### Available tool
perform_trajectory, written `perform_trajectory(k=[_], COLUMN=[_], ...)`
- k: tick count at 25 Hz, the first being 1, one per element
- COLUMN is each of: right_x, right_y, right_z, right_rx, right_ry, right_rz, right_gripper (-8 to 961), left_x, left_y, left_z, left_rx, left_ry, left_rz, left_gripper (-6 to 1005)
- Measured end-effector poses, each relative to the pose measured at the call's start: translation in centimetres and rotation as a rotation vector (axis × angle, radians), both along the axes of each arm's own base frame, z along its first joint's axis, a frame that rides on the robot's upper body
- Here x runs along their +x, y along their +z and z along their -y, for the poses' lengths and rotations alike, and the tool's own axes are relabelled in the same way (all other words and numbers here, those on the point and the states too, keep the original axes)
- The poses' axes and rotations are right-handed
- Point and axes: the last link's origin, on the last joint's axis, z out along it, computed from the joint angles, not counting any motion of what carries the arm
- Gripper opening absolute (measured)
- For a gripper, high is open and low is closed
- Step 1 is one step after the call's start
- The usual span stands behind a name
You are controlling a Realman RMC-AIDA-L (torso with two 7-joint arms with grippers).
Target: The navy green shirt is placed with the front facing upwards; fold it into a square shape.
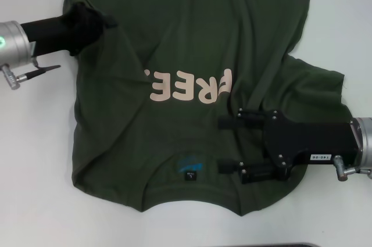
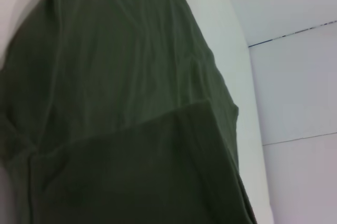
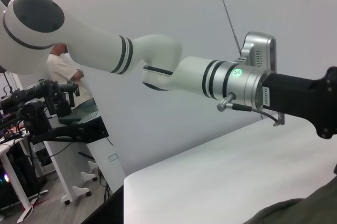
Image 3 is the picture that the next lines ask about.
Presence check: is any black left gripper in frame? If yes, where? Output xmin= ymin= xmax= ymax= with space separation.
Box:
xmin=262 ymin=66 xmax=337 ymax=139

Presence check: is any dark green printed t-shirt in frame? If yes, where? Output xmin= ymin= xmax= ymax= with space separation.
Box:
xmin=244 ymin=181 xmax=337 ymax=224

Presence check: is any person in white shirt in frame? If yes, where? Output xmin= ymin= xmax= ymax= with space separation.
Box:
xmin=46 ymin=42 xmax=97 ymax=111

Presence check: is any dark laptop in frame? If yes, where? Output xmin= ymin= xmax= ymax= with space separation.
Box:
xmin=58 ymin=110 xmax=100 ymax=125

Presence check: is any black platform shelf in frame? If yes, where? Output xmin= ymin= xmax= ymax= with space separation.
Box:
xmin=30 ymin=115 xmax=110 ymax=145

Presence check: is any black mechanical rig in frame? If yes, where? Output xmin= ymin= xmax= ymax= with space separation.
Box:
xmin=0 ymin=77 xmax=81 ymax=140

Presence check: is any white stand leg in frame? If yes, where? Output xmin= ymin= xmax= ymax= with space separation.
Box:
xmin=43 ymin=141 xmax=93 ymax=205

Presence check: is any black computer case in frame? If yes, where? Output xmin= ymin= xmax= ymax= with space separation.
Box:
xmin=0 ymin=152 xmax=49 ymax=203

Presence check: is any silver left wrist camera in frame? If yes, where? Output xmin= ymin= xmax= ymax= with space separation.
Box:
xmin=238 ymin=31 xmax=277 ymax=76

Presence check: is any left arm cable with plug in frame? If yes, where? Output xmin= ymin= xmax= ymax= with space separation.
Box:
xmin=216 ymin=92 xmax=285 ymax=128

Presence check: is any thin grey camera cable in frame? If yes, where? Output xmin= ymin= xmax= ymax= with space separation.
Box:
xmin=212 ymin=0 xmax=242 ymax=59

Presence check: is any white desk frame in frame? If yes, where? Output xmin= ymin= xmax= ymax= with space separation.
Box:
xmin=0 ymin=135 xmax=34 ymax=221

